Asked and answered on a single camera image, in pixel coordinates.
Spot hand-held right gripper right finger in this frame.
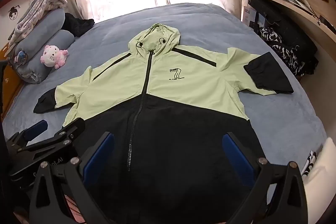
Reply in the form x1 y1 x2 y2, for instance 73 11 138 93
222 132 308 224

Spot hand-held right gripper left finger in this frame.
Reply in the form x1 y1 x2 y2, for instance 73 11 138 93
29 132 115 224

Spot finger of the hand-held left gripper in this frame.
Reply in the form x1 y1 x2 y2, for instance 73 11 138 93
17 118 86 154
7 120 48 147

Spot green and black hooded jacket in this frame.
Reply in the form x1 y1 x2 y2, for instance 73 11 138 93
33 23 294 224

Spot grey-blue bed blanket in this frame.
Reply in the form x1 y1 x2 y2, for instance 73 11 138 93
0 4 328 188

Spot orange wooden headboard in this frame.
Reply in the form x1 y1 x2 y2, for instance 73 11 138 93
0 46 24 119

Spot rolled grey-blue blanket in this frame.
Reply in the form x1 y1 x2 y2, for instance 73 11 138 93
16 7 66 42
14 29 76 84

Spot black white striped cloth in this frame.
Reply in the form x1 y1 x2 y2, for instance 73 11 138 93
301 150 318 177

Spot pink white cat plush toy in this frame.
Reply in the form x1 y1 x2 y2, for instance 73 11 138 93
40 45 69 69

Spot black knitted garment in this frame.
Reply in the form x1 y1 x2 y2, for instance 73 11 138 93
62 13 95 37

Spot black white patterned cloth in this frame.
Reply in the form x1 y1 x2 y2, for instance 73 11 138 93
259 27 302 77

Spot folded floral blanket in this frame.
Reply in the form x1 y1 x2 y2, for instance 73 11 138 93
8 0 69 48

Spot long black bag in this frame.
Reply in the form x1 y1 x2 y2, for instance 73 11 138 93
248 0 319 75

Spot white cardboard box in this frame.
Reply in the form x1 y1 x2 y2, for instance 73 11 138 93
243 6 259 29

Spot white papers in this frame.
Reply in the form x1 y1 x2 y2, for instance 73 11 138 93
290 0 321 18

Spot cartoon face wall sticker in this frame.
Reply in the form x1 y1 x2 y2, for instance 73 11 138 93
8 5 21 20

